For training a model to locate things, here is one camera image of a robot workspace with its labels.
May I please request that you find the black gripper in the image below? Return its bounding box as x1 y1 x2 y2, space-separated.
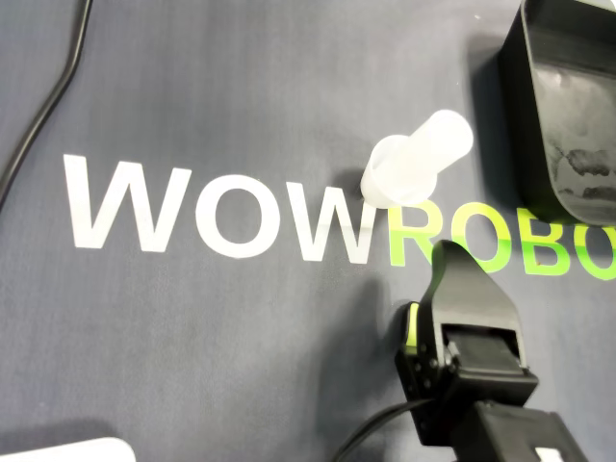
394 239 539 447

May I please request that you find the white plastic tube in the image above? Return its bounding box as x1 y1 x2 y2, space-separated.
380 109 475 192

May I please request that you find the white translucent plastic cup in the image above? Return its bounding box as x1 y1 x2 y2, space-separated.
359 135 439 210

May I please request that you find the black plastic bin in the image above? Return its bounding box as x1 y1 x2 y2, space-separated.
495 0 616 227

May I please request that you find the dark grey WOWROBO mat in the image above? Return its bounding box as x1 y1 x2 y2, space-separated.
0 0 616 462

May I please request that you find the white desk lamp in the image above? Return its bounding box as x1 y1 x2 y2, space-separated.
0 436 137 462

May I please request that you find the thick black cable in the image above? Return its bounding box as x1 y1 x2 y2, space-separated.
0 0 95 206

